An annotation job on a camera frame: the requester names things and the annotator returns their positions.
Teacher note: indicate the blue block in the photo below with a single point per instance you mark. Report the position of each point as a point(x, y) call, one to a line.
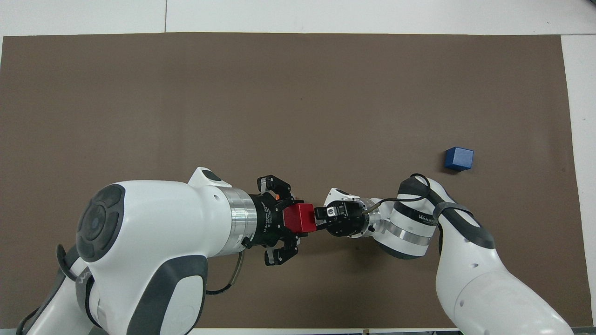
point(458, 158)

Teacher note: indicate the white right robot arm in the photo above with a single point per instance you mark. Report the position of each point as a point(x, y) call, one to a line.
point(475, 279)

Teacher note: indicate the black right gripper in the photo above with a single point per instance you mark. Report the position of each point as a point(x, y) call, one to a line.
point(349, 223)

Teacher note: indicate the red block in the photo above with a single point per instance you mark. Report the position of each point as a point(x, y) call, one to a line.
point(300, 217)

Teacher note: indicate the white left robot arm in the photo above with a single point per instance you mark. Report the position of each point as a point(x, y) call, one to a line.
point(153, 242)

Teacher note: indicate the brown table mat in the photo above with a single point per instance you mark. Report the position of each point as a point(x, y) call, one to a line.
point(298, 102)

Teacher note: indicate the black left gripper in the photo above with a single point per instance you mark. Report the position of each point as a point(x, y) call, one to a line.
point(265, 218)

